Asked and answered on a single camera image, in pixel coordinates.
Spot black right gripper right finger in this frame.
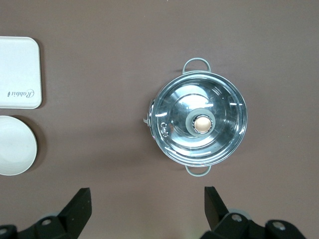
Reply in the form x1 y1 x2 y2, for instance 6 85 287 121
200 186 306 239

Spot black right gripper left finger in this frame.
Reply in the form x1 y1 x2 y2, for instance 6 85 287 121
0 188 92 239

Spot round cream plate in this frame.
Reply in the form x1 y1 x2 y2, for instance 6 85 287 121
0 116 38 176

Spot cream rabbit print tray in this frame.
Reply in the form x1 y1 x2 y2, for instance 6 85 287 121
0 36 42 110

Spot glass pot lid copper knob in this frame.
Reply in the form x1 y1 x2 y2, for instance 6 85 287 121
151 71 249 165

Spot brown table cover mat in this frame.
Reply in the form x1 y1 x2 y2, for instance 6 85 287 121
0 0 319 239

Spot steel electric pot grey handles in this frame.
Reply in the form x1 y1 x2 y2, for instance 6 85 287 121
143 58 249 177

